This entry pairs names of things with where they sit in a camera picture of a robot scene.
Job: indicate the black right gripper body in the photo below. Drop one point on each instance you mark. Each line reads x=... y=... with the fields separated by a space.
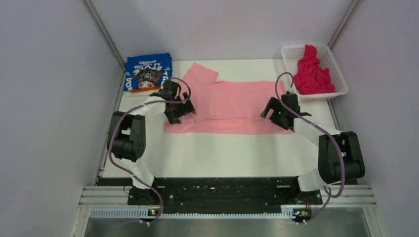
x=277 y=117

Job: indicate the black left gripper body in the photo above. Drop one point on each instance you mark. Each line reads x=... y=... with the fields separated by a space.
x=178 y=110

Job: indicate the light pink t-shirt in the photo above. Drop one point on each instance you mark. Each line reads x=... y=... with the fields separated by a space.
x=225 y=107

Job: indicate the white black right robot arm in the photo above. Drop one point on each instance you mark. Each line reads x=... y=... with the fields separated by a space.
x=340 y=157

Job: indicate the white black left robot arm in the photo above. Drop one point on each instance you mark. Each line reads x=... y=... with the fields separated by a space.
x=127 y=133

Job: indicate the folded white orange t-shirt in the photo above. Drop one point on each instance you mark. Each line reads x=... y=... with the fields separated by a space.
x=146 y=91

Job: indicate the magenta t-shirt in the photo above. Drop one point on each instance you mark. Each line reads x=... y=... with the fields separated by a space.
x=310 y=77

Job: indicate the folded blue printed t-shirt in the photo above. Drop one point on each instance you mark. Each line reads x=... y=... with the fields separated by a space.
x=147 y=71

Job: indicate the white plastic laundry basket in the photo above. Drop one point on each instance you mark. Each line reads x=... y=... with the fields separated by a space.
x=292 y=54

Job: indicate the aluminium rail frame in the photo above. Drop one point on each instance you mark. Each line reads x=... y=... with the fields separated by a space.
x=104 y=211

